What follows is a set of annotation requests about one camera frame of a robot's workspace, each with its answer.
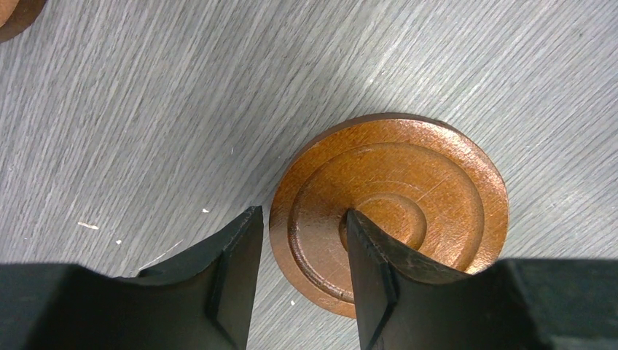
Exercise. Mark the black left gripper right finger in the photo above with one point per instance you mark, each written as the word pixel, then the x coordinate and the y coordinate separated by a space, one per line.
pixel 406 300

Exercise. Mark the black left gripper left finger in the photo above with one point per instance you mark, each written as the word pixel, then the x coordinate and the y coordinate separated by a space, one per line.
pixel 200 298

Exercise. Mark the light wooden coaster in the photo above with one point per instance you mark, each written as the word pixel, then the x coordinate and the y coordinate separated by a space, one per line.
pixel 18 15

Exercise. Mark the ringed wooden coaster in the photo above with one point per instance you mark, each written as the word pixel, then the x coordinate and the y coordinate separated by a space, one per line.
pixel 418 179

